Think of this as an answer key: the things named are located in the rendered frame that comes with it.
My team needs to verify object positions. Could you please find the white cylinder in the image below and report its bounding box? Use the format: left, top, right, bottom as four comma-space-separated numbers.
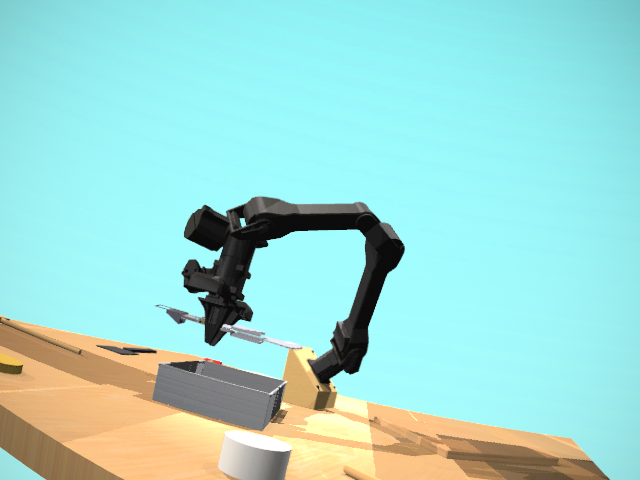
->
218, 431, 292, 480

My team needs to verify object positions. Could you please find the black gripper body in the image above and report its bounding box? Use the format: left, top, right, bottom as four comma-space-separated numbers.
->
187, 256, 253, 322

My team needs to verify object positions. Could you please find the grey spatula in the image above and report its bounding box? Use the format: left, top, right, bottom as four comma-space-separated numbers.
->
96, 345, 157, 356

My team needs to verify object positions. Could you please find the yellow flat disc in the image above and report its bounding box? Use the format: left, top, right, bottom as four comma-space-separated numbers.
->
0, 353, 23, 375

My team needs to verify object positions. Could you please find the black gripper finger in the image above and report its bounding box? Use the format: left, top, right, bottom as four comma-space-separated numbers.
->
209, 312, 243, 346
197, 297, 233, 344

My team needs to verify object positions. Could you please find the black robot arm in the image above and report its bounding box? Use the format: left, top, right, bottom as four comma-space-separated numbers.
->
184, 195, 405, 384

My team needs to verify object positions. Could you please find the grey metal roasting tin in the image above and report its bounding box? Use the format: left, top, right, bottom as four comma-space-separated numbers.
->
152, 360, 287, 432

